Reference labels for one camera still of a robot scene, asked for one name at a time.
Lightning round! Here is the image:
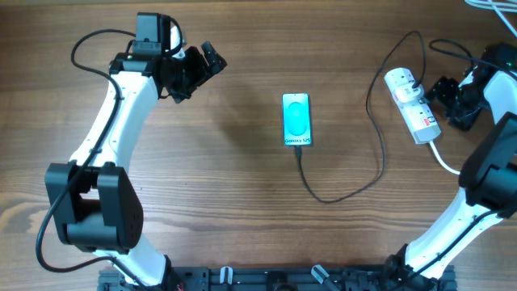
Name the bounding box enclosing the white cables top corner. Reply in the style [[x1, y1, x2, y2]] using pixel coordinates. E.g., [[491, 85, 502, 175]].
[[463, 0, 517, 33]]

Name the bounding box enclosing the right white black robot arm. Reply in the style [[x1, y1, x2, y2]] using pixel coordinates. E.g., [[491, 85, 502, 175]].
[[377, 42, 516, 290]]

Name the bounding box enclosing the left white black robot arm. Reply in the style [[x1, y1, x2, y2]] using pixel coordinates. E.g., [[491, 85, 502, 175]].
[[44, 12, 226, 290]]

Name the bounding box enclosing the white charger plug adapter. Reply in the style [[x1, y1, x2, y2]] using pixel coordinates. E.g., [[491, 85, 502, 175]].
[[393, 83, 423, 105]]

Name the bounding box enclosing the white power strip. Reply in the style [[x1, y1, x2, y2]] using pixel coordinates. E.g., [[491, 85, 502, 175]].
[[384, 68, 441, 144]]

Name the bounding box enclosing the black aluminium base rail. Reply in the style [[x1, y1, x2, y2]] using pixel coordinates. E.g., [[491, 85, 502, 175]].
[[97, 265, 458, 291]]

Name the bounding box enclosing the black charging cable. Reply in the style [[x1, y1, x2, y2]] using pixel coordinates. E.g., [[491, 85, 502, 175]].
[[293, 30, 427, 205]]

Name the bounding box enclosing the turquoise Galaxy smartphone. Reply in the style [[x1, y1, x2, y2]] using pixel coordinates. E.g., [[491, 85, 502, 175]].
[[282, 93, 313, 146]]

